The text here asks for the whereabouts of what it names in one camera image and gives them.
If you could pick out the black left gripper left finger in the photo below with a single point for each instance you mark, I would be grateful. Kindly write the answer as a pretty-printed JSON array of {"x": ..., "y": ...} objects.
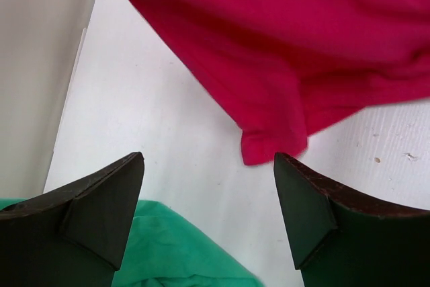
[{"x": 75, "y": 235}]

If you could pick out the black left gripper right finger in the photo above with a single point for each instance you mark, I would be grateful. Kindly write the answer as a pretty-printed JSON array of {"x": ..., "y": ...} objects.
[{"x": 339, "y": 236}]

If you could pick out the red t shirt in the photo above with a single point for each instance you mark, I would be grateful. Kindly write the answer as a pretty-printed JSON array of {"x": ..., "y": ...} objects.
[{"x": 286, "y": 69}]

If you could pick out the green garment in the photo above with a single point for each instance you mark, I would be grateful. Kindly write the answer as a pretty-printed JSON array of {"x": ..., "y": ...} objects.
[{"x": 163, "y": 249}]

